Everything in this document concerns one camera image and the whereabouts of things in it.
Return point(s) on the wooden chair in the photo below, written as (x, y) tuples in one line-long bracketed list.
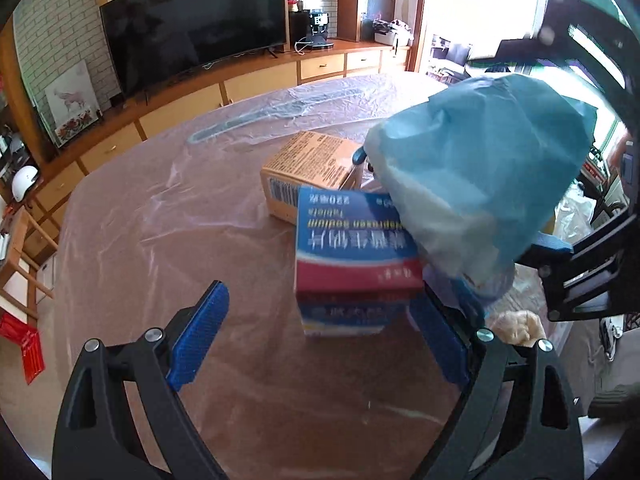
[(20, 265)]

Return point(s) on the blue plastic bag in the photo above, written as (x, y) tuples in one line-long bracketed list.
[(475, 160)]

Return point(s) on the black flat screen television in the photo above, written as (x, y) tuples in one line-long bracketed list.
[(200, 25)]

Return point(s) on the red flat packets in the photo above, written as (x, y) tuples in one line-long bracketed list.
[(22, 350)]

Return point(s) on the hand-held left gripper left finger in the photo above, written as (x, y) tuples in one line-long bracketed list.
[(200, 335)]

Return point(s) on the white helmet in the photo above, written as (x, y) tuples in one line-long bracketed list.
[(25, 182)]

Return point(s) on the black coffee machine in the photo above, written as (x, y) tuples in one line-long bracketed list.
[(315, 25)]

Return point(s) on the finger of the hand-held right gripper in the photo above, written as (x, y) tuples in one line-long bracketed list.
[(595, 12), (585, 275)]

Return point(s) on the orange cardboard box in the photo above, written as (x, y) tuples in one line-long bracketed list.
[(310, 160)]

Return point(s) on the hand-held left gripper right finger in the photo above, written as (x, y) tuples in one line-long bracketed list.
[(440, 345)]

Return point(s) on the wooden television cabinet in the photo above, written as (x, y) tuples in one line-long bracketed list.
[(170, 110)]

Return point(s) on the beige crumpled cloth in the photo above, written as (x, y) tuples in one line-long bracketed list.
[(517, 327)]

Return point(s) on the blue and red medicine box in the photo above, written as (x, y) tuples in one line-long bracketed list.
[(350, 255)]

